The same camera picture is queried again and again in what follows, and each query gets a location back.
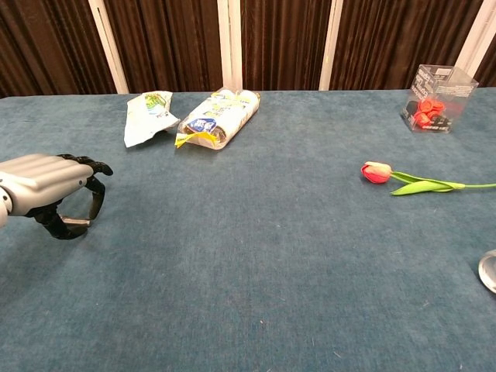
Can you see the artificial red tulip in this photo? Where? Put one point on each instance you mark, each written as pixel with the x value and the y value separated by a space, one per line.
pixel 376 173

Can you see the silver metal bolt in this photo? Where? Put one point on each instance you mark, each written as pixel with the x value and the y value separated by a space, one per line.
pixel 75 221

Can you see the left lavender robot arm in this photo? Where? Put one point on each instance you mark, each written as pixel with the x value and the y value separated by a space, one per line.
pixel 3 209

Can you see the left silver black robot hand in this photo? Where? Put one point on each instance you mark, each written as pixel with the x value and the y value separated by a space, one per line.
pixel 42 178

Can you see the dark brown curtain panel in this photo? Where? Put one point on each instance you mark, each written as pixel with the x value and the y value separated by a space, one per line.
pixel 42 42
pixel 283 42
pixel 166 42
pixel 395 38
pixel 489 66

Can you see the white partition post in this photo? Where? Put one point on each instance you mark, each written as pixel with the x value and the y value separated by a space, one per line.
pixel 229 42
pixel 330 46
pixel 108 46
pixel 474 38

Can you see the clear box with red parts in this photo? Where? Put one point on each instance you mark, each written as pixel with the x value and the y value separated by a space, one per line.
pixel 438 104

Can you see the white yellow cookie package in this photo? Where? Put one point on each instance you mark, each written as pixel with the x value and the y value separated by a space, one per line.
pixel 224 116

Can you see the teal velvet table cover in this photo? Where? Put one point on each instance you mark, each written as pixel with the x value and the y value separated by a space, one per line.
pixel 248 271

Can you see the torn white green wrapper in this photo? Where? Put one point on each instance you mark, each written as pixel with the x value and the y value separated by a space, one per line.
pixel 145 120

